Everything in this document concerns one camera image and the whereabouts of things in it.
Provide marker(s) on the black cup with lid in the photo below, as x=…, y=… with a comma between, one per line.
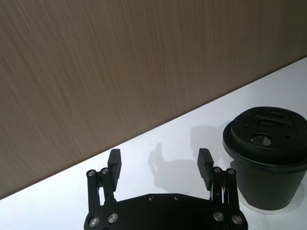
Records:
x=266, y=177

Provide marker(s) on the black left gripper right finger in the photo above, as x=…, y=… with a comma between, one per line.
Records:
x=204, y=167

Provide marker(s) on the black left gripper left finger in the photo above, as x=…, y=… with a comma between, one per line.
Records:
x=112, y=167

